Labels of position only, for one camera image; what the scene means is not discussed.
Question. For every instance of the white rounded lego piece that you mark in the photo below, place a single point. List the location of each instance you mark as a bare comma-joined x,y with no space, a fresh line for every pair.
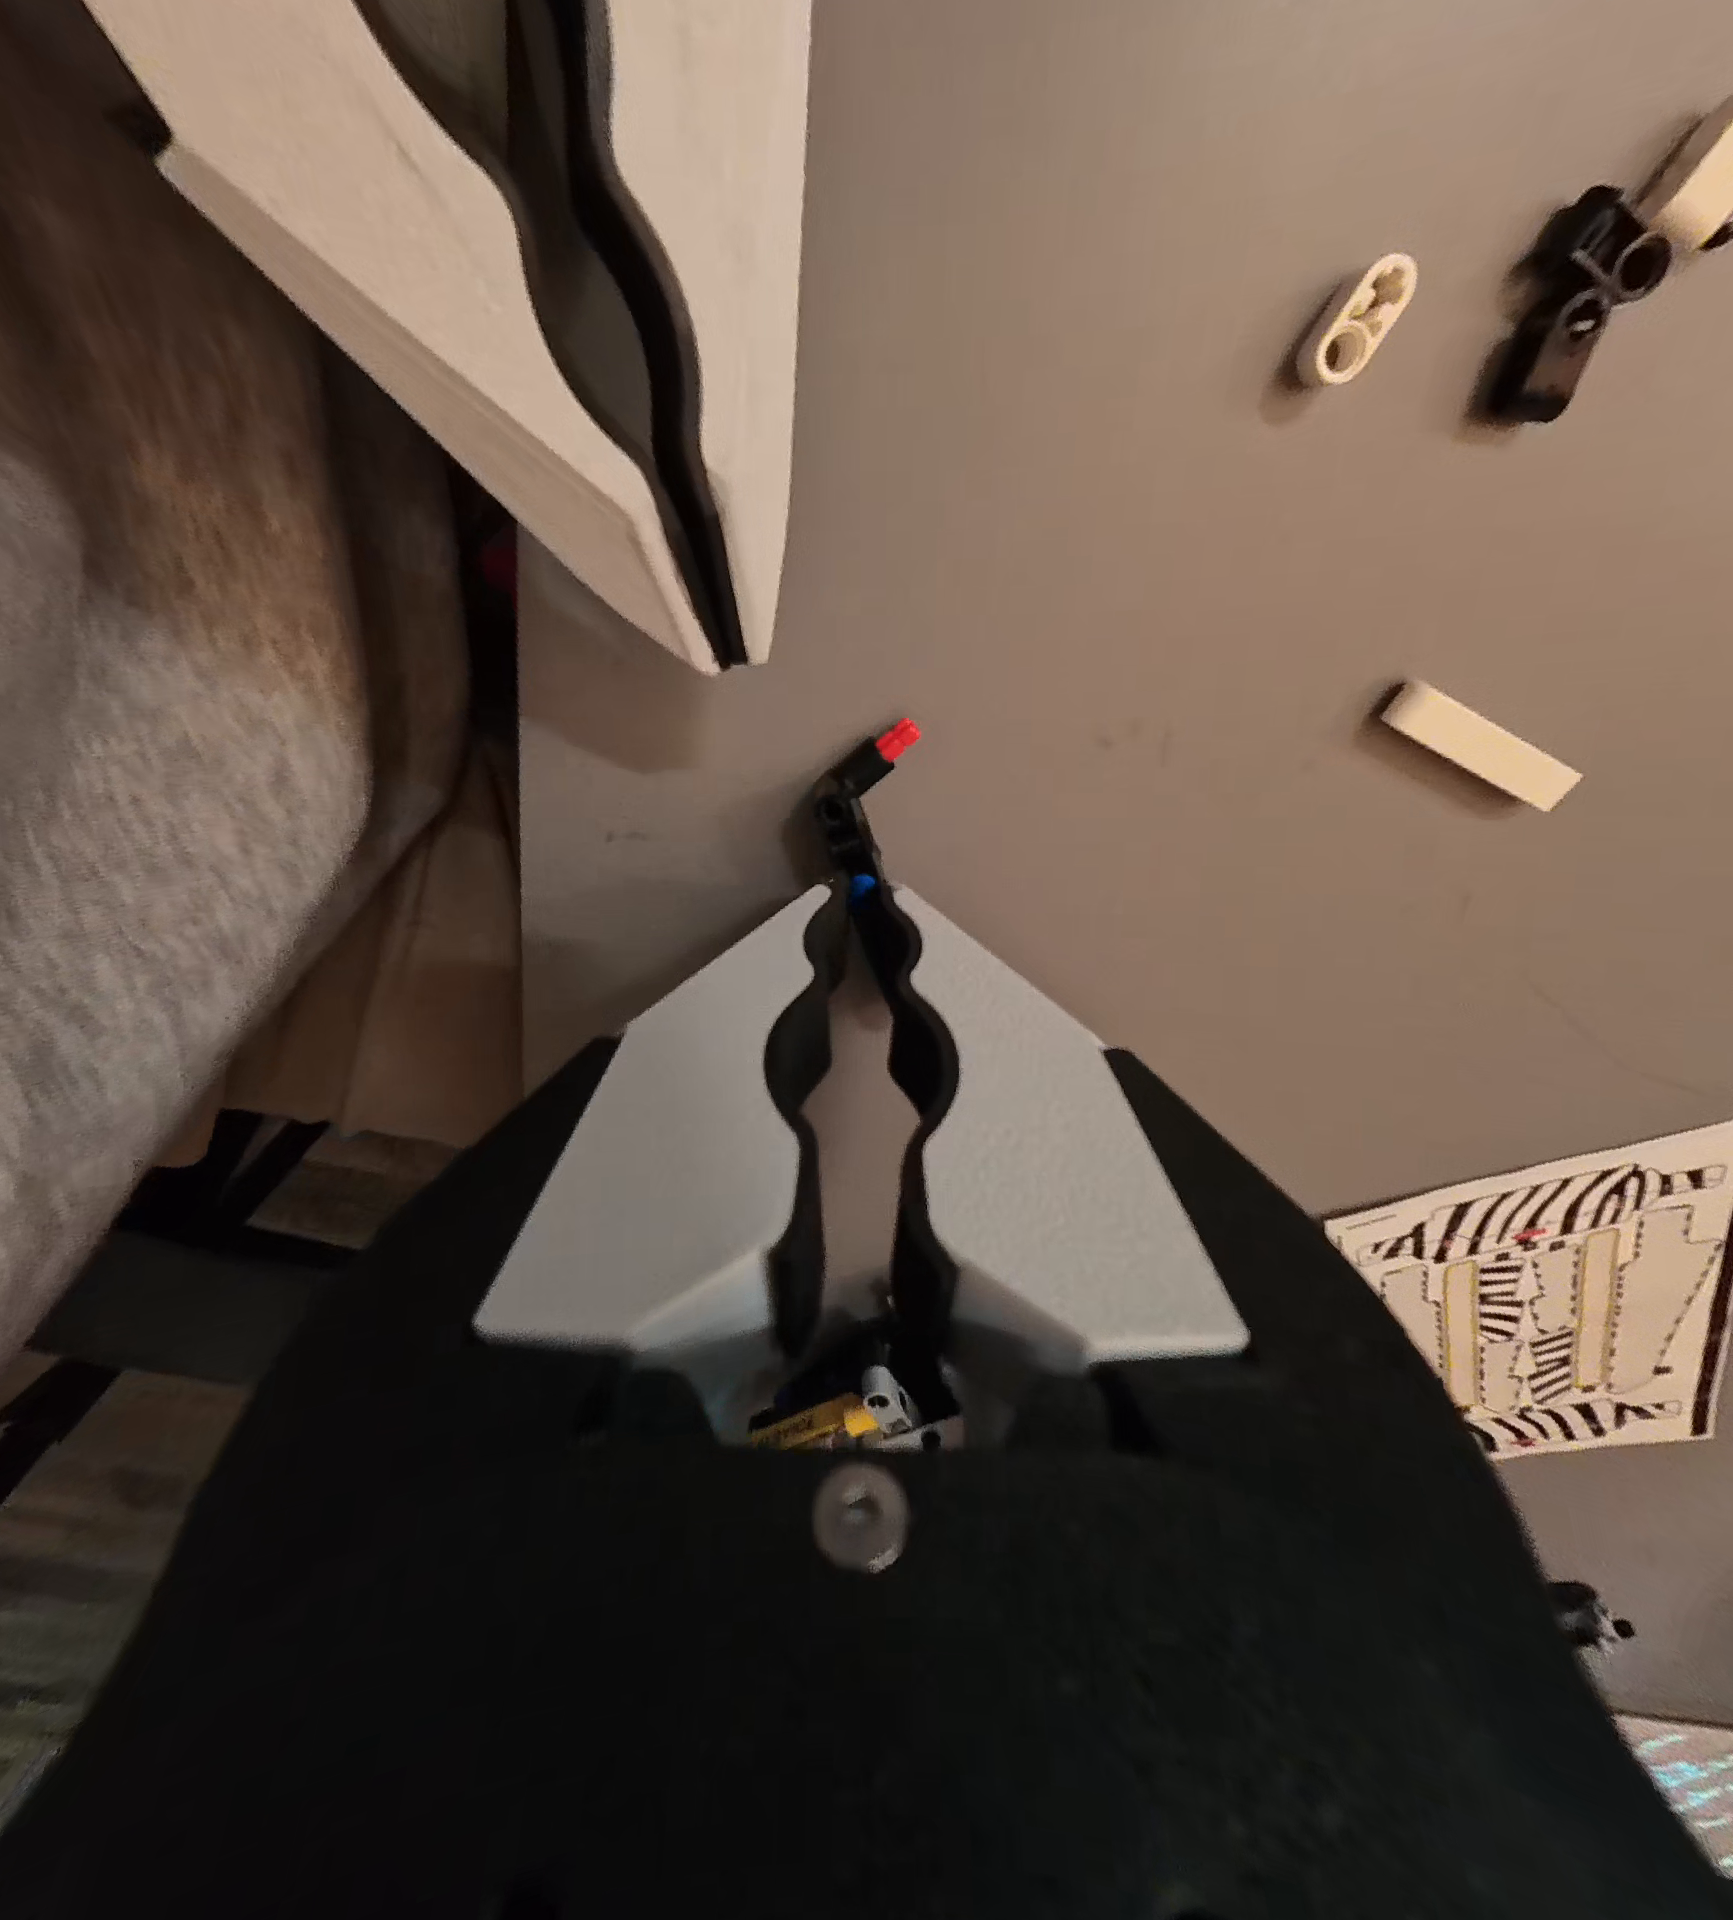
1713,165

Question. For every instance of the zebra striped sticker sheet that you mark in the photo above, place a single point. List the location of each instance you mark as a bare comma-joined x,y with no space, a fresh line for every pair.
1555,1290

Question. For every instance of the black lego assembly red pins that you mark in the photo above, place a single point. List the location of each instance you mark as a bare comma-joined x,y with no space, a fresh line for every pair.
843,824

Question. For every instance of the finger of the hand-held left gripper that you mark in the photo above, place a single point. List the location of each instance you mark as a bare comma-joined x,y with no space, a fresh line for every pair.
356,195
730,180

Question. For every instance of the grey sweatshirt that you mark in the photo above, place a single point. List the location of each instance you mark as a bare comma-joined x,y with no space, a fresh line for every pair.
86,901

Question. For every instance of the white two-hole lego beam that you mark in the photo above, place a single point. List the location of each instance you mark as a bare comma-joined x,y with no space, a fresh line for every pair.
1370,319

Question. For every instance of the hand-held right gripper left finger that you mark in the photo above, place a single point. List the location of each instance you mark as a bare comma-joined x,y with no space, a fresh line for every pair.
656,1185

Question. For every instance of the zebra striped lego helicopter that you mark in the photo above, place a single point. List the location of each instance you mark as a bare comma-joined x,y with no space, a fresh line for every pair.
821,1418

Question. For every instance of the black lego connector piece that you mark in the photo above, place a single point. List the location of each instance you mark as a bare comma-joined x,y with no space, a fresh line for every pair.
1534,361

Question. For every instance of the white five-hole lego beam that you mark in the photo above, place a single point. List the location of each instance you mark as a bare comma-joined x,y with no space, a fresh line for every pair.
1481,746

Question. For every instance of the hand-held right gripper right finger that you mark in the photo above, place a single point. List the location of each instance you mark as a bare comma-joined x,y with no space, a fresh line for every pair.
1078,1185

